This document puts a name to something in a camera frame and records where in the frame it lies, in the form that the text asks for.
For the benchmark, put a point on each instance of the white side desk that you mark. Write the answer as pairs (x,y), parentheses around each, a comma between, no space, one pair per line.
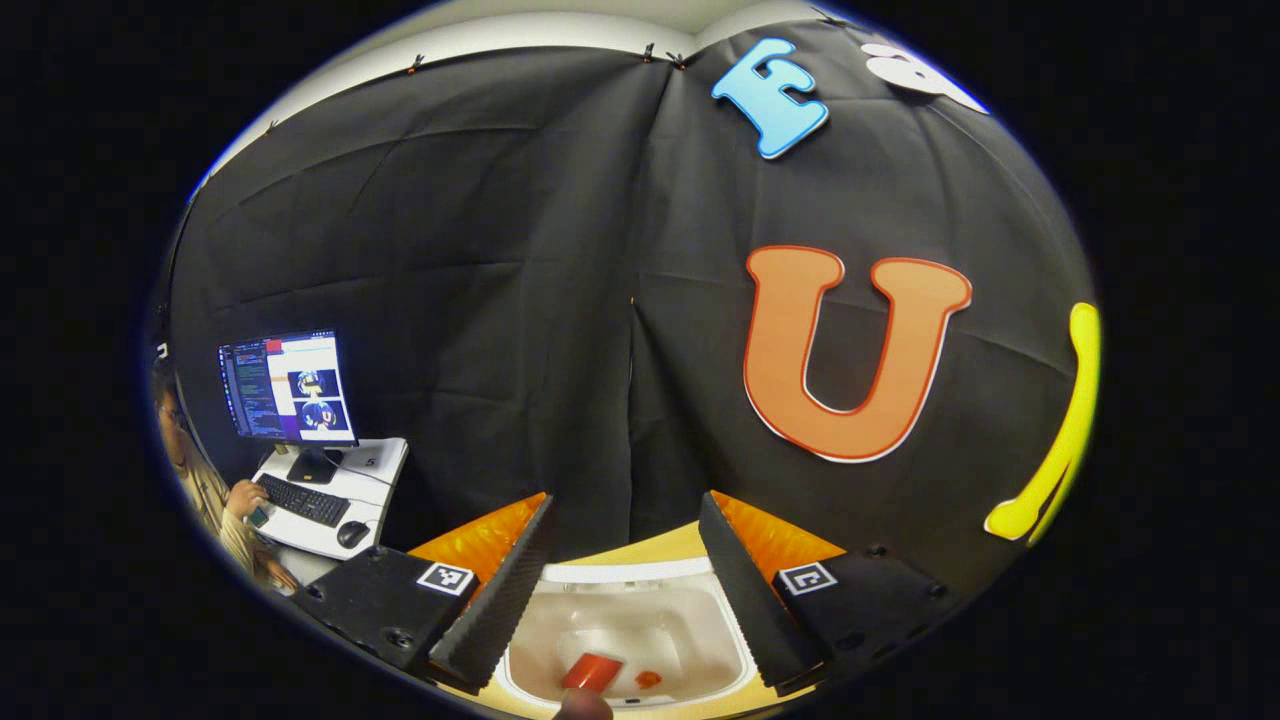
(375,490)

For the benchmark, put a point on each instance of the black keyboard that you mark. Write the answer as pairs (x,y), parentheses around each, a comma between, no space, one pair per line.
(302,500)

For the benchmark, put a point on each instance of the wooden desktop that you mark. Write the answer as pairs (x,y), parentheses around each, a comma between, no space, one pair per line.
(640,545)

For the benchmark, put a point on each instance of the computer monitor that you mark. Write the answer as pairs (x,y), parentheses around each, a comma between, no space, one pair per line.
(290,385)

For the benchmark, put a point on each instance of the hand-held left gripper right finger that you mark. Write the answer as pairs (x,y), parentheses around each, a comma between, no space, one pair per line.
(750,600)

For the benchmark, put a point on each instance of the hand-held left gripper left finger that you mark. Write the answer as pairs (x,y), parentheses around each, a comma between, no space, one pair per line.
(500,605)

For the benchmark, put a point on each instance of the white desktop garbage bin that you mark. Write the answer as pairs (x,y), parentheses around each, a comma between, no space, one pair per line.
(620,620)

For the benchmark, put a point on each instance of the red pop can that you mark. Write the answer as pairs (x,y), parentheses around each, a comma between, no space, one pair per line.
(592,672)

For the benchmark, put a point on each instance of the black backdrop cloth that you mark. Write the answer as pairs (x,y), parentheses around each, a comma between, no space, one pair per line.
(500,250)

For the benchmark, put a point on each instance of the orange paper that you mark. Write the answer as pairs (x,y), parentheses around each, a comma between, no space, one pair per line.
(648,679)

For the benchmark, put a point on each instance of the black computer mouse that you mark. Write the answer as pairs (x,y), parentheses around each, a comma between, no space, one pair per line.
(353,534)

